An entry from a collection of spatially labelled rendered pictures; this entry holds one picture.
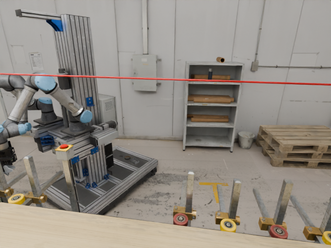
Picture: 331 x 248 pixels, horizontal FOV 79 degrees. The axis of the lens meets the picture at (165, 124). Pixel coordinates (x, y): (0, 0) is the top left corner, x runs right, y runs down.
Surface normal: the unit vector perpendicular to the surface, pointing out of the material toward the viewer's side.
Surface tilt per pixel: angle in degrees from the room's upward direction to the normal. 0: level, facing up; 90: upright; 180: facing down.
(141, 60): 90
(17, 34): 90
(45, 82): 84
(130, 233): 0
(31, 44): 90
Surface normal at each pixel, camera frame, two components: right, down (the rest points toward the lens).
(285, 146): 0.01, 0.36
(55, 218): 0.01, -0.93
